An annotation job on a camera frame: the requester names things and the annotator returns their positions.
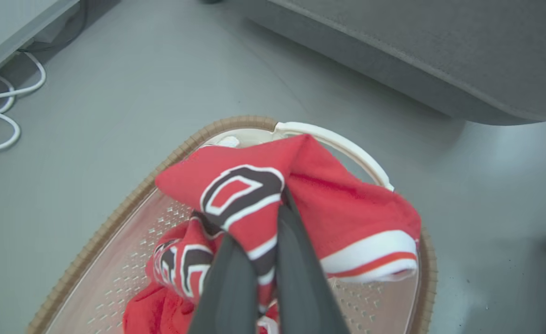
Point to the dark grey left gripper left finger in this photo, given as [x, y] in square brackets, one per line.
[229, 297]

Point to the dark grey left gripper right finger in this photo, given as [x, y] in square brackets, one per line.
[301, 287]

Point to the red jersey with black-white print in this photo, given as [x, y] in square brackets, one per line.
[338, 208]

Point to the wicker-rimmed beige laundry basket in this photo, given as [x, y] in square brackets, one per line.
[115, 260]

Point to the white board panel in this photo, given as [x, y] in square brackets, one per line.
[3, 23]

